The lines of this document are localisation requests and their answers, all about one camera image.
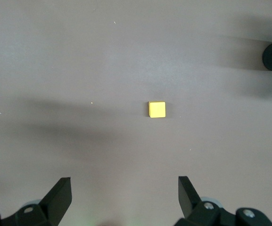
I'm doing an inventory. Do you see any brown paper table cover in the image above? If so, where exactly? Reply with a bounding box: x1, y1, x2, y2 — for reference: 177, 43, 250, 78
0, 0, 272, 226

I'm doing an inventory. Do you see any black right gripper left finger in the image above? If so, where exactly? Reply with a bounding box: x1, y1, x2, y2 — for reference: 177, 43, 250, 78
0, 177, 73, 226

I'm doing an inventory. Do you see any yellow cube block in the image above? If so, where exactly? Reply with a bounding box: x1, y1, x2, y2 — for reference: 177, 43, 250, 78
148, 101, 167, 119

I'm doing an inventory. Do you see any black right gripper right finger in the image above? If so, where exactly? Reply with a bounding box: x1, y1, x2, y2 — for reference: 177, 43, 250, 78
174, 176, 272, 226

